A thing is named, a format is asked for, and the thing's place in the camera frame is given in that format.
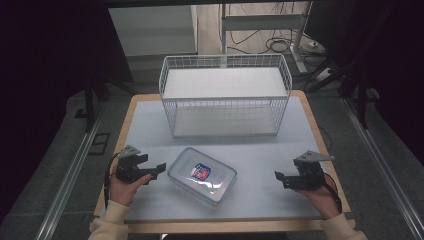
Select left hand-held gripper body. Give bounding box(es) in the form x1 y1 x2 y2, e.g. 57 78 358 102
115 144 158 185

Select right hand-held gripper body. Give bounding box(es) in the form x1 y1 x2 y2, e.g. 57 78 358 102
283 150 336 192

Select clear plastic lidded container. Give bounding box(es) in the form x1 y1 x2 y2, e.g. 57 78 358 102
166 146 239 209

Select white wire shelf rack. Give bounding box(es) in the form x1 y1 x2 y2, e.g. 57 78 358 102
158 53 294 139

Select person's left hand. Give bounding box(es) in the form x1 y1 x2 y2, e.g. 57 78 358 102
109 172 153 207

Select person's right hand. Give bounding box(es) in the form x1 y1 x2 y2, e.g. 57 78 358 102
295 172 342 221

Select pale blue table mat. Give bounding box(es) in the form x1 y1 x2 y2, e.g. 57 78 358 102
123 95 325 224

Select black floor plate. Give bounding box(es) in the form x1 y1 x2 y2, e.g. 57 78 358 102
88 132 111 156

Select black metal stand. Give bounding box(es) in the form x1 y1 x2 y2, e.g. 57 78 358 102
73 66 138 134

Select black tripod stand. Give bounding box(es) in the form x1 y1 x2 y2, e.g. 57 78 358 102
308 6 394 130

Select white power strip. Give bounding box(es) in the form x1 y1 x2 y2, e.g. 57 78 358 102
314 67 334 83

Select white cabinet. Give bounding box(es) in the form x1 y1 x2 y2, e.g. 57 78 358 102
107 4 199 72

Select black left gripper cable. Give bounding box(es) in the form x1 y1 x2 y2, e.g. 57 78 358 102
103 151 122 210

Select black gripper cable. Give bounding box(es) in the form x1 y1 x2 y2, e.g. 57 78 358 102
322 172 344 214
103 151 122 210

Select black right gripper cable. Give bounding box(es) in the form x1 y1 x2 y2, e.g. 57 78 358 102
322 172 344 214

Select aluminium floor rail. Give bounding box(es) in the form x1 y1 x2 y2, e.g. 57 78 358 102
341 97 424 240
34 105 107 240

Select black floor cables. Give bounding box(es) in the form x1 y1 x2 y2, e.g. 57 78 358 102
227 2 331 68

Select white metal desk frame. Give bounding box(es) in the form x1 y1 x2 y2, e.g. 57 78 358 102
219 1 314 75

